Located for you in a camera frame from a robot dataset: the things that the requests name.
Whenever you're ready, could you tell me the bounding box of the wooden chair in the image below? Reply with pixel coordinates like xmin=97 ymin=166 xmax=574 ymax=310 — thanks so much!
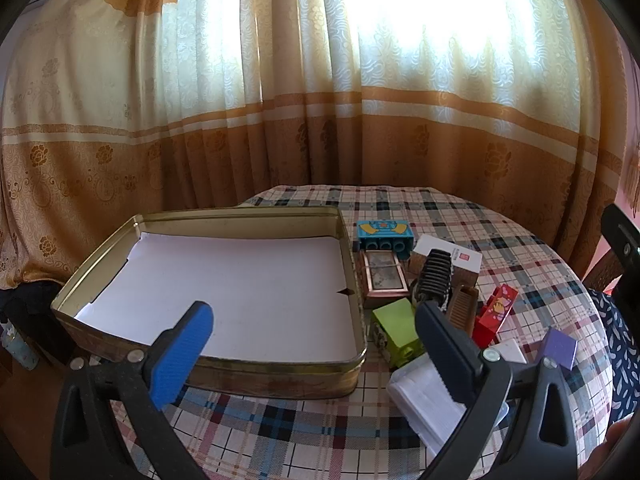
xmin=582 ymin=245 xmax=626 ymax=293

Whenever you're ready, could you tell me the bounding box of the red printed box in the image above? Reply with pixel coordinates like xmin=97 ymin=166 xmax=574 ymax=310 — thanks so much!
xmin=472 ymin=283 xmax=519 ymax=348

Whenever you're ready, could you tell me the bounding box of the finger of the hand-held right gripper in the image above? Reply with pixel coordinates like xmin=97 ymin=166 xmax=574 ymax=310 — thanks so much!
xmin=601 ymin=203 xmax=640 ymax=281

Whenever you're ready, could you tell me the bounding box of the small white box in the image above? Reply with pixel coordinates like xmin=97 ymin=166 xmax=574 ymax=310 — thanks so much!
xmin=487 ymin=340 xmax=528 ymax=366

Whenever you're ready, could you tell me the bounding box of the pale blue bottle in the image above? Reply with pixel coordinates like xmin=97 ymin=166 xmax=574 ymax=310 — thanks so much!
xmin=0 ymin=322 xmax=40 ymax=372

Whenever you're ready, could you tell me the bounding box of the brown folding comb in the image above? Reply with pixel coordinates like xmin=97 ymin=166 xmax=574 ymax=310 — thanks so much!
xmin=445 ymin=285 xmax=480 ymax=336

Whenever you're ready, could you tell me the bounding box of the white cardboard box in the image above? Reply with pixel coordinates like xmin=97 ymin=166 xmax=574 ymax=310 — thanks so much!
xmin=407 ymin=234 xmax=483 ymax=288

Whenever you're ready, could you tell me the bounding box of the gold metal tin box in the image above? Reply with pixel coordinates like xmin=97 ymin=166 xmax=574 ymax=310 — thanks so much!
xmin=50 ymin=205 xmax=368 ymax=401

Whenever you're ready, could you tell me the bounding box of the copper-framed picture box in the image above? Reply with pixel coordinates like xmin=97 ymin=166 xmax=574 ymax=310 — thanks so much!
xmin=359 ymin=249 xmax=412 ymax=311

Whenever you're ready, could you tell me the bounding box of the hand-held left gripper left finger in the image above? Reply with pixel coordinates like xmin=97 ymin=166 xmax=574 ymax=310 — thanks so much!
xmin=50 ymin=301 xmax=215 ymax=480

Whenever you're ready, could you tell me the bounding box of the plaid tablecloth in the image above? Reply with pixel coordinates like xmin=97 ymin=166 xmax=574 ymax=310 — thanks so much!
xmin=112 ymin=185 xmax=613 ymax=480

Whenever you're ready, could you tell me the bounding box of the blue leaf-print cloth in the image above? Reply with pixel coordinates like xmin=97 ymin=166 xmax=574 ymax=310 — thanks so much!
xmin=587 ymin=287 xmax=640 ymax=423

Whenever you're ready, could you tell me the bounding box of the blue toy building block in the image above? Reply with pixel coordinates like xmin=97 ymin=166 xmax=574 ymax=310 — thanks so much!
xmin=356 ymin=220 xmax=415 ymax=256

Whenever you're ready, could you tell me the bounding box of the green toy block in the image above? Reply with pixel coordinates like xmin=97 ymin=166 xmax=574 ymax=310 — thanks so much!
xmin=371 ymin=297 xmax=426 ymax=368

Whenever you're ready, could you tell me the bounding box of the dark furniture piece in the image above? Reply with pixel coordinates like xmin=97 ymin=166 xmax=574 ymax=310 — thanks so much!
xmin=0 ymin=280 xmax=76 ymax=361

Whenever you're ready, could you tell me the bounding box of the purple box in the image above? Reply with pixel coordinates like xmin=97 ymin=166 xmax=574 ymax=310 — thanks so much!
xmin=537 ymin=326 xmax=578 ymax=371

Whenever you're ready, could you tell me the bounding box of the black hair clip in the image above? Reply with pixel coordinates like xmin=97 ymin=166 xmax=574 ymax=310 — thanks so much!
xmin=412 ymin=249 xmax=456 ymax=311

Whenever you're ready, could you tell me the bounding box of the white paper sheet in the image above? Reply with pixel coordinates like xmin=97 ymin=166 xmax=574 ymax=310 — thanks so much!
xmin=75 ymin=231 xmax=357 ymax=363

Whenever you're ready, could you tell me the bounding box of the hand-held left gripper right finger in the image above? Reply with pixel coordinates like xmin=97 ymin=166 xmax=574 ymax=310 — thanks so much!
xmin=414 ymin=300 xmax=593 ymax=480

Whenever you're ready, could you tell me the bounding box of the cream and orange curtain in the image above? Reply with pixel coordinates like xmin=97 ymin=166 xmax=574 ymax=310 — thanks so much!
xmin=0 ymin=0 xmax=640 ymax=291

